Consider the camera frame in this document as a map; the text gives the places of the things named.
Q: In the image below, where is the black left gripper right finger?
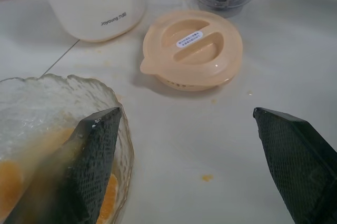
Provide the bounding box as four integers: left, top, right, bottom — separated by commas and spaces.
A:
252, 107, 337, 224

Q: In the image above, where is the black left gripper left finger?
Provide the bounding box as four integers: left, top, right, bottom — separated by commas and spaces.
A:
5, 106, 123, 224

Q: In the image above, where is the yellow plastic blender lid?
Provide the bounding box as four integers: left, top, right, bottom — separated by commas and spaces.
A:
139, 9, 244, 93

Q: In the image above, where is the orange slice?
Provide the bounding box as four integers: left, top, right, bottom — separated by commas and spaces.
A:
95, 172, 120, 221

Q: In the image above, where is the clear glass bowl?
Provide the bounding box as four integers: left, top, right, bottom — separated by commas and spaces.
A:
0, 73, 135, 224

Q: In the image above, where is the white Joyoung blender base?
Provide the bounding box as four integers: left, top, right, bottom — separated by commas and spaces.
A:
34, 0, 148, 43

